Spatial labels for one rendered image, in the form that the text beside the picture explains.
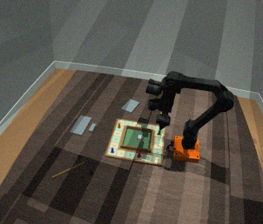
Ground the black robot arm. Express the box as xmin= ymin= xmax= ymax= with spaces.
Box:
xmin=146 ymin=71 xmax=234 ymax=149

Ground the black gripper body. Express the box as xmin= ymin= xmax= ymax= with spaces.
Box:
xmin=156 ymin=98 xmax=174 ymax=126

